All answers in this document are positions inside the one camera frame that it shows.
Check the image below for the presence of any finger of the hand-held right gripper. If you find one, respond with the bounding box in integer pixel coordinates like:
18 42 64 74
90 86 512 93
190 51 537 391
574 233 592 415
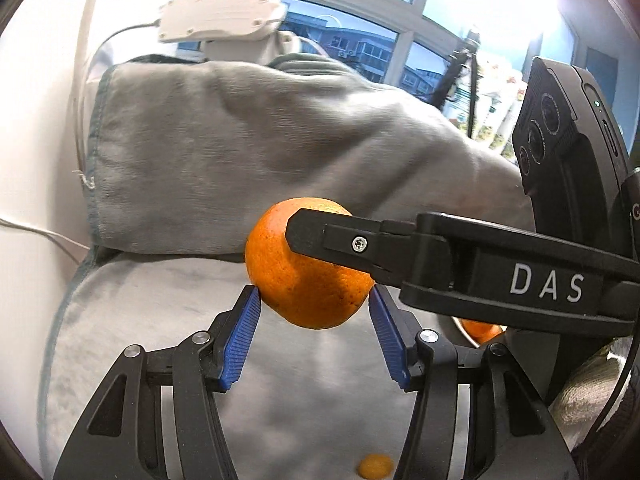
285 207 453 292

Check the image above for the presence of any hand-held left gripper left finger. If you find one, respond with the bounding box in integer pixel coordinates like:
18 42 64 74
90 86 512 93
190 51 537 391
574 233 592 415
52 285 262 480

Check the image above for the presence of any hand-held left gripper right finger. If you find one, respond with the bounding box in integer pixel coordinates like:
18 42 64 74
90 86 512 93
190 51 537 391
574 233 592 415
369 285 581 480

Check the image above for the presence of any medium orange mandarin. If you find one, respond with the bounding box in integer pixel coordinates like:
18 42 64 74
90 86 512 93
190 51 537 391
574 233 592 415
245 197 377 331

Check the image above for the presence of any white floral plate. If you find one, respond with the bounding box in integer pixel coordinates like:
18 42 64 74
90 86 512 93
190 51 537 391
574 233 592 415
452 316 506 348

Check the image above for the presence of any small tangerine with stem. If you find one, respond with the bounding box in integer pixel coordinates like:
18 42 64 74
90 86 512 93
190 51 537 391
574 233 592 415
460 317 503 341

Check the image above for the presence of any small oval kumquat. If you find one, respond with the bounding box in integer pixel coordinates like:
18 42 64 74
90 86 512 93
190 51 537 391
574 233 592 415
357 454 394 479

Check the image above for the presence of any grey plush blanket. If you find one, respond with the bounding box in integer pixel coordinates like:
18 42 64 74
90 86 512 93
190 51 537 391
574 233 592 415
37 55 551 480

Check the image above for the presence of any black tripod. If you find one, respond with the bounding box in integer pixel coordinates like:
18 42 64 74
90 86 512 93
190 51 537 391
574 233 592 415
434 25 482 111

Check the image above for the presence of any white lace cloth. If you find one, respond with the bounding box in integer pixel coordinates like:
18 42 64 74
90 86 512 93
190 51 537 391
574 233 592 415
549 352 628 427

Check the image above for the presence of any dark cloth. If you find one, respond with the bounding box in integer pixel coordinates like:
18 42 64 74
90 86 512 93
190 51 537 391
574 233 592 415
572 410 640 480

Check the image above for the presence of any white plastic device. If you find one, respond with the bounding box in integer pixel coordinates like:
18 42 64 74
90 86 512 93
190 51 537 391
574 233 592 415
157 0 301 66

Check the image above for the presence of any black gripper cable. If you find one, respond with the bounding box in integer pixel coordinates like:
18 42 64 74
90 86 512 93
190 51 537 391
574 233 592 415
592 347 638 438

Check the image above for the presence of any white window frame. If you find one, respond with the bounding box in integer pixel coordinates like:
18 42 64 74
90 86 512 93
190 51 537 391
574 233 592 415
200 0 601 111

